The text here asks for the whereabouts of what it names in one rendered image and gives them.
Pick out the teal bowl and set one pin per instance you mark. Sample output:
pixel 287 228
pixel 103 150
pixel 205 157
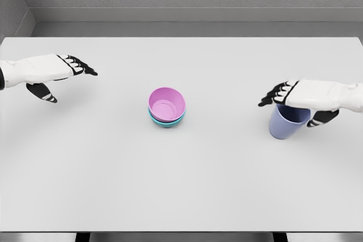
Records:
pixel 167 124

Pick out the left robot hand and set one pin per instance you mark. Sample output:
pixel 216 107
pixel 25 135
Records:
pixel 46 67

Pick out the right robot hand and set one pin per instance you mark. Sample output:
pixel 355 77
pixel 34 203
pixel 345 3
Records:
pixel 312 94

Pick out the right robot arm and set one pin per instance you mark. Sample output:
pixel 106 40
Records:
pixel 354 96

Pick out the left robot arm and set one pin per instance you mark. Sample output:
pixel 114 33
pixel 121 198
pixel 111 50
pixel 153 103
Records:
pixel 8 74

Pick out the lavender blue cup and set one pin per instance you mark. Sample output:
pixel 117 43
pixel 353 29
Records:
pixel 286 123

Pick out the pink bowl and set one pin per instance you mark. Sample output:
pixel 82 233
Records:
pixel 167 104

